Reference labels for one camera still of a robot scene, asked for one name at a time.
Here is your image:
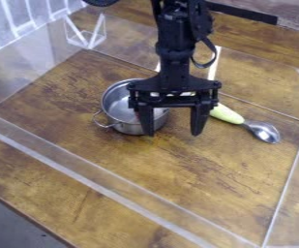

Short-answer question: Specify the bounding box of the black bar in background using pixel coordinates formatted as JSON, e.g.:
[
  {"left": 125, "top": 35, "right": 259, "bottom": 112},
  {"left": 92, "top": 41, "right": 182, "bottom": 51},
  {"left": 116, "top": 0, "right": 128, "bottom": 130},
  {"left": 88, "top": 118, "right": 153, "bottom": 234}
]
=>
[{"left": 207, "top": 0, "right": 278, "bottom": 25}]

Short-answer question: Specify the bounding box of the white red plush mushroom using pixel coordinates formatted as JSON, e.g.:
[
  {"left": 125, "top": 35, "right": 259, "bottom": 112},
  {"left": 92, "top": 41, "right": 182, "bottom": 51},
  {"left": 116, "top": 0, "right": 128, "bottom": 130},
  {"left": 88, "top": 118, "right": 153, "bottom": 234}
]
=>
[{"left": 129, "top": 92, "right": 197, "bottom": 125}]

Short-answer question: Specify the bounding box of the green handled metal spoon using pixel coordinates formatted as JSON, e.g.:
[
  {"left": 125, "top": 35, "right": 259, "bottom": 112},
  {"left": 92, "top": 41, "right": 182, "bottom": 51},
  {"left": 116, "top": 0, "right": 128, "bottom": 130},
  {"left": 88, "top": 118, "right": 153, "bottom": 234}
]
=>
[{"left": 210, "top": 104, "right": 281, "bottom": 144}]

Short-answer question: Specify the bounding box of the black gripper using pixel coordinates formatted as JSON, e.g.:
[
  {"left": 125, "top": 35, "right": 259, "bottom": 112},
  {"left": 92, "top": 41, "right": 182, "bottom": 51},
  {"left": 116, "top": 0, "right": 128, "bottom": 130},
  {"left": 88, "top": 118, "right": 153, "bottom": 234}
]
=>
[{"left": 128, "top": 63, "right": 222, "bottom": 137}]

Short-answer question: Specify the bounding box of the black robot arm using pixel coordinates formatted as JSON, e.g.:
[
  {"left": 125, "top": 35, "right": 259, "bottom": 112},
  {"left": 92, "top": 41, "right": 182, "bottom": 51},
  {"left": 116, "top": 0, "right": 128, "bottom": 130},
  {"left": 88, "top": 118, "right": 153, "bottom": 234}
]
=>
[{"left": 128, "top": 0, "right": 222, "bottom": 136}]

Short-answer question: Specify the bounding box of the silver metal pot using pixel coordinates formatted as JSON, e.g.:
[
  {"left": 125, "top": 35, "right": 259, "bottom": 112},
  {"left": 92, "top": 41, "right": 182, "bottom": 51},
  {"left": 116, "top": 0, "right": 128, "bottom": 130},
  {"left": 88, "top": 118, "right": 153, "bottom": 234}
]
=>
[{"left": 92, "top": 77, "right": 172, "bottom": 136}]

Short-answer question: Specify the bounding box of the clear acrylic enclosure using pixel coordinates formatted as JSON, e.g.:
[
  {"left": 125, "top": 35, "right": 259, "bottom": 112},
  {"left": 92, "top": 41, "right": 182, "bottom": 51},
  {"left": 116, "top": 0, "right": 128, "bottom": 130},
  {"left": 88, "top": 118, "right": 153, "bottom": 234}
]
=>
[{"left": 0, "top": 0, "right": 299, "bottom": 248}]

